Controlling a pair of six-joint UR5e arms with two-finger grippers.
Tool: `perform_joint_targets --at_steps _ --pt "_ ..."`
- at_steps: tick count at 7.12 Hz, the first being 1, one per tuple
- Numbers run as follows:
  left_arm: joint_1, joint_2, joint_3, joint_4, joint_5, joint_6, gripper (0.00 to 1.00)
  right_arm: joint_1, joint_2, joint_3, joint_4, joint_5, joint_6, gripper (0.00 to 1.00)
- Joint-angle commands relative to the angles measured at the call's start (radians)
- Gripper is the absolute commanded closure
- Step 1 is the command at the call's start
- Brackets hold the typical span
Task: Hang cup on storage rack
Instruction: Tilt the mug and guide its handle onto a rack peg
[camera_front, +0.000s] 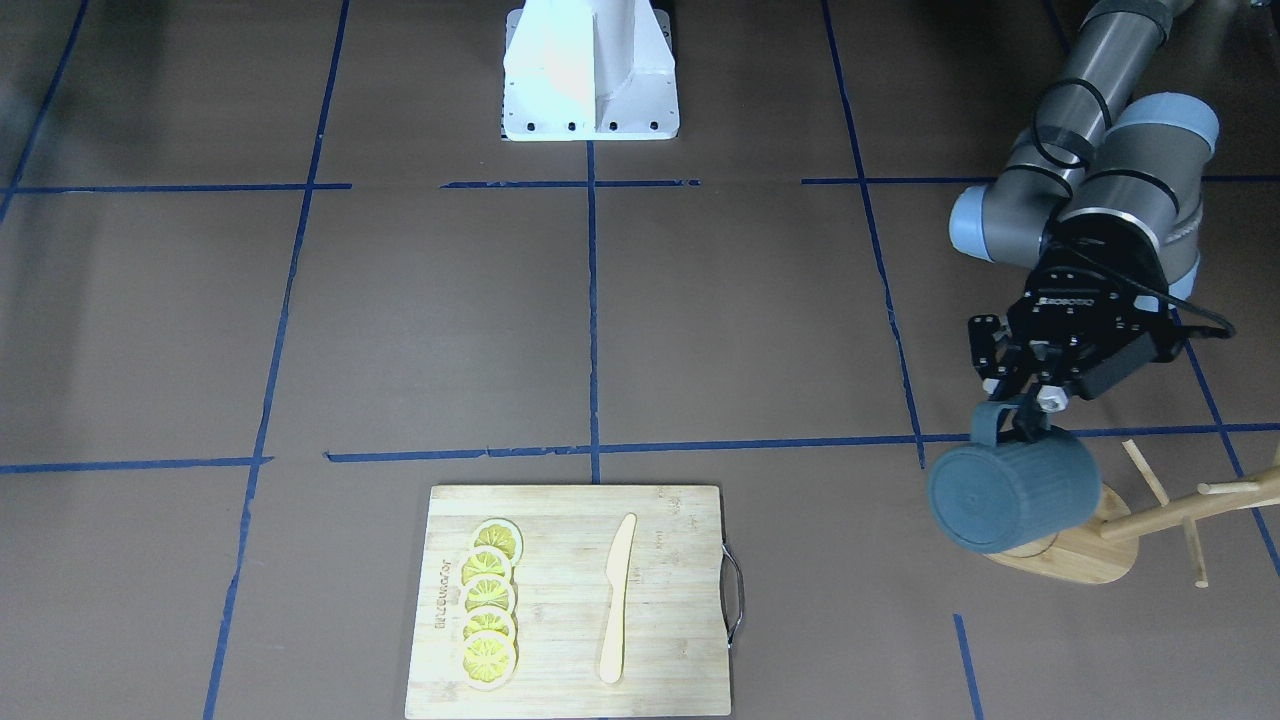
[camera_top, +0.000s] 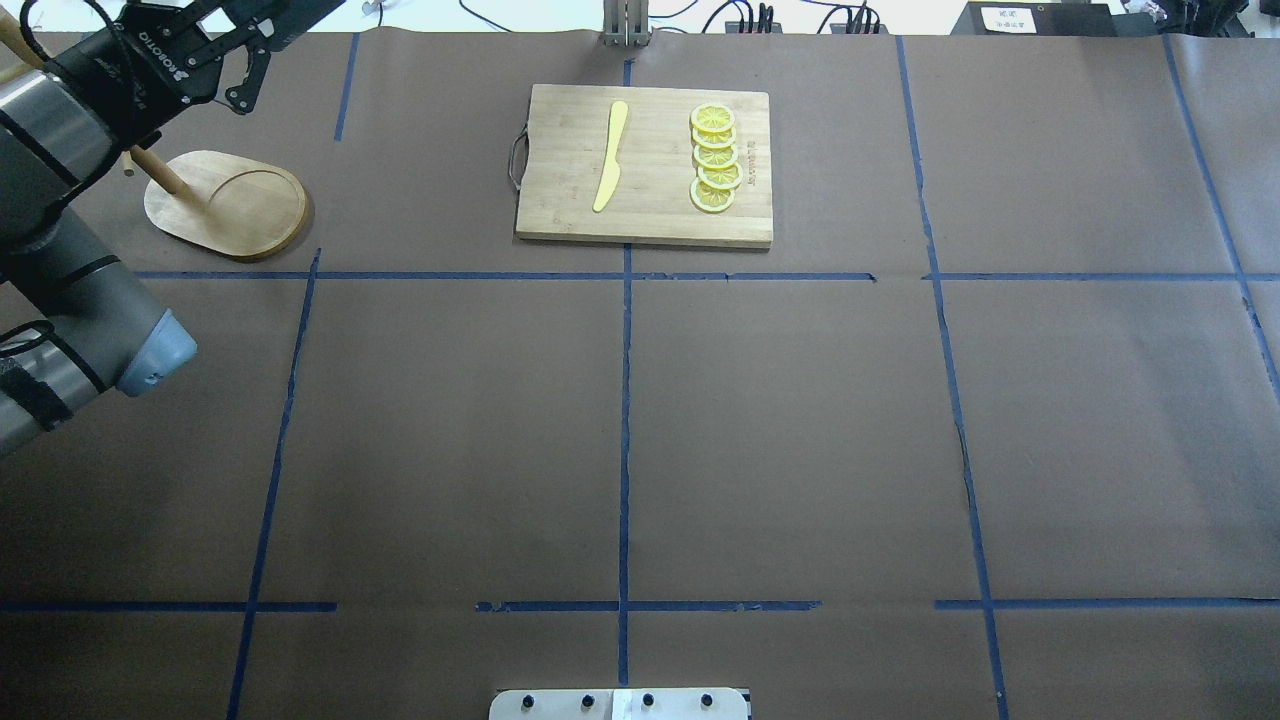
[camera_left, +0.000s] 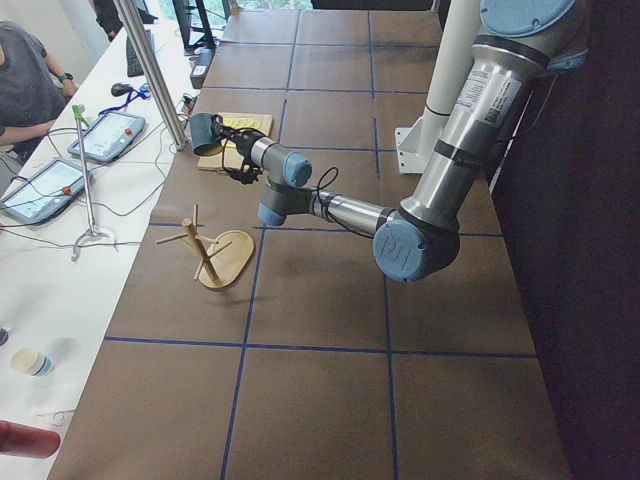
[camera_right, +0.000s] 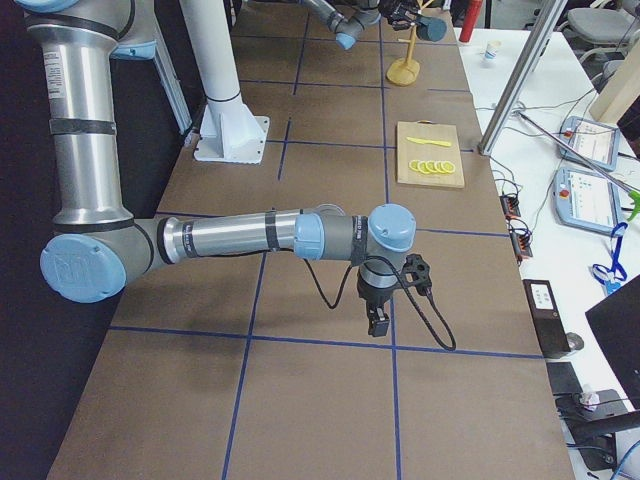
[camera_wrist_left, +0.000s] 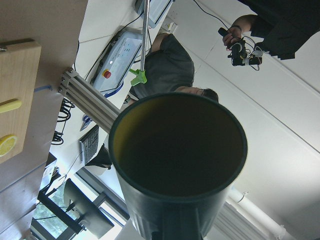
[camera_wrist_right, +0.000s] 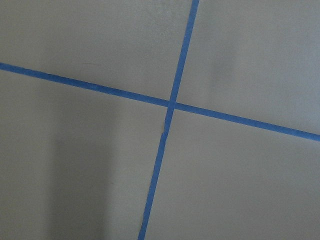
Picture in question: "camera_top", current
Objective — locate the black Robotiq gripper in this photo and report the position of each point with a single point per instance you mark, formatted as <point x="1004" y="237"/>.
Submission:
<point x="138" y="78"/>

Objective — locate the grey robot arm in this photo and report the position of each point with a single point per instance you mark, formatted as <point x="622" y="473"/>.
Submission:
<point x="99" y="328"/>

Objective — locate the wooden mug rack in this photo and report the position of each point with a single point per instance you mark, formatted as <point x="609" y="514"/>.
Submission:
<point x="234" y="206"/>

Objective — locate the bamboo cutting board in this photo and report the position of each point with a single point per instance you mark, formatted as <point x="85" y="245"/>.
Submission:
<point x="565" y="132"/>

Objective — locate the yellow plastic knife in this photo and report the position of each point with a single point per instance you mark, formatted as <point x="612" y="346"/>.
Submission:
<point x="611" y="167"/>

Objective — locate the blue tape vertical left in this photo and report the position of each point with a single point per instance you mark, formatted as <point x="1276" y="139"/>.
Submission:
<point x="254" y="606"/>

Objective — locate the blue tape vertical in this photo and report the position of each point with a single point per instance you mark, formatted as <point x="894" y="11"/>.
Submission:
<point x="950" y="380"/>
<point x="254" y="606"/>

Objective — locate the lemon slice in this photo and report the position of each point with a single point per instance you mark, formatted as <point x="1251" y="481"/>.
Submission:
<point x="712" y="200"/>
<point x="712" y="118"/>
<point x="714" y="158"/>
<point x="726" y="178"/>
<point x="713" y="140"/>

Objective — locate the lemon slice front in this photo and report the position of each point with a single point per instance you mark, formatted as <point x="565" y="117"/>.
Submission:
<point x="712" y="200"/>

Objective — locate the black power strip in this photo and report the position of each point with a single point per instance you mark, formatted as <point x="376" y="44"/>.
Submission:
<point x="798" y="18"/>

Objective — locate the silver mounting plate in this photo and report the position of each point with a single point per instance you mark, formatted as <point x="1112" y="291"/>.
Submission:
<point x="622" y="703"/>

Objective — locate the black box with label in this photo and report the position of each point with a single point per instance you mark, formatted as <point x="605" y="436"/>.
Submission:
<point x="1041" y="18"/>

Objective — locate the blue tape vertical right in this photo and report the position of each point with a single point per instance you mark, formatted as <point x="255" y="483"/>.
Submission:
<point x="950" y="380"/>

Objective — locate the blue tape far right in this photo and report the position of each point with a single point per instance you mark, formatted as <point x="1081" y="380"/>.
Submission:
<point x="1226" y="236"/>

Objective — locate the blue tape lower horizontal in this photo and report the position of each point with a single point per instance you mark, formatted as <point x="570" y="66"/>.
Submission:
<point x="227" y="607"/>

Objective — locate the metal camera post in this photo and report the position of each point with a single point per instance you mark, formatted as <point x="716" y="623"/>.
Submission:
<point x="626" y="23"/>

